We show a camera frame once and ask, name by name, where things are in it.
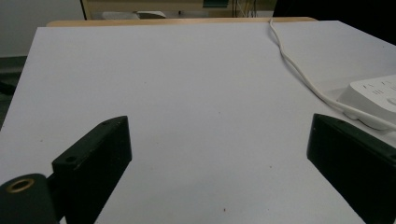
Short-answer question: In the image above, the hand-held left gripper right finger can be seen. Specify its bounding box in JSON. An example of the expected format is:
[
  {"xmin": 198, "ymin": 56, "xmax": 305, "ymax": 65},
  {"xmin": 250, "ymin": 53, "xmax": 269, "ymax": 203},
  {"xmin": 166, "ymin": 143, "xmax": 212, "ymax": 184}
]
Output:
[{"xmin": 306, "ymin": 113, "xmax": 396, "ymax": 224}]

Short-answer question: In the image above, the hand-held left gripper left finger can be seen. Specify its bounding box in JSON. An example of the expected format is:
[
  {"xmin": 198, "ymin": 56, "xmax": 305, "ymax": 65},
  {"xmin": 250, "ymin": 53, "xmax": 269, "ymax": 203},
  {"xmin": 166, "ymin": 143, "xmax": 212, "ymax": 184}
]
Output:
[{"xmin": 51, "ymin": 115, "xmax": 133, "ymax": 224}]

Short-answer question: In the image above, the white power strip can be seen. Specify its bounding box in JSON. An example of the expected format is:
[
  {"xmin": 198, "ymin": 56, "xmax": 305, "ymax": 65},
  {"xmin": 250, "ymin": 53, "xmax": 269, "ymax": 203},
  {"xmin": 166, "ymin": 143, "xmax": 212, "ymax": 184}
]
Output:
[{"xmin": 336, "ymin": 74, "xmax": 396, "ymax": 132}]

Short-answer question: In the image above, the white power cable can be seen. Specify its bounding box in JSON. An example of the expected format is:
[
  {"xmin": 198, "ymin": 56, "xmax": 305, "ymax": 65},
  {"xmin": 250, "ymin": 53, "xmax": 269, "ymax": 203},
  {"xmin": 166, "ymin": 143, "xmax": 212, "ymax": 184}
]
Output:
[{"xmin": 268, "ymin": 18, "xmax": 396, "ymax": 132}]

